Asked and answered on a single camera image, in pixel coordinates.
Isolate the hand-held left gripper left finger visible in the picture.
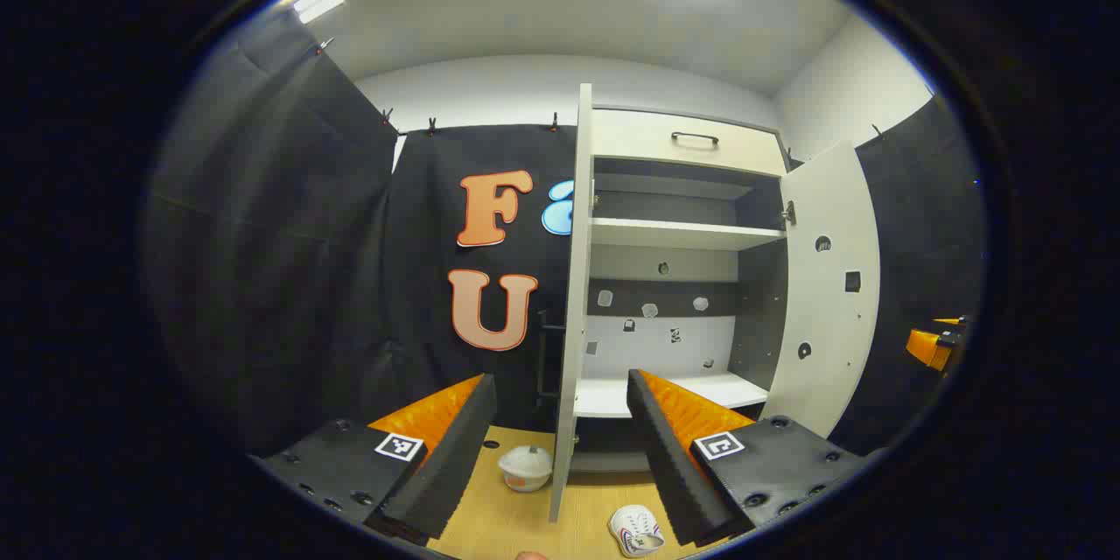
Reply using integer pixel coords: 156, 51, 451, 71
249, 374, 498, 548

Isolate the white cabinet door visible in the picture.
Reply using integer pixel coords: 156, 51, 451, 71
759, 140, 880, 438
549, 83, 594, 524

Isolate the white shoe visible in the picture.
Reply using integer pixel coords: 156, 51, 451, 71
610, 505, 666, 558

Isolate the black backdrop cloth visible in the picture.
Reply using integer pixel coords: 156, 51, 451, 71
144, 9, 985, 456

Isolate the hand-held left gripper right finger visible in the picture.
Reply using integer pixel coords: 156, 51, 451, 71
626, 369, 876, 548

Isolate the white cabinet shelf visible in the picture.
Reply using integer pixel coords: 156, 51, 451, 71
575, 372, 769, 418
591, 219, 786, 250

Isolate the white shoe cabinet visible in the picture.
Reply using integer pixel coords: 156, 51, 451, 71
573, 105, 793, 473

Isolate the small ceiling light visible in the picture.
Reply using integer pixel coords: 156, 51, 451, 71
293, 0, 346, 25

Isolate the white lidded cup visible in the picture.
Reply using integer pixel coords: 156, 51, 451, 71
499, 444, 554, 493

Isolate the white cabinet drawer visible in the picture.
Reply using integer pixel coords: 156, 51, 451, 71
592, 108, 788, 179

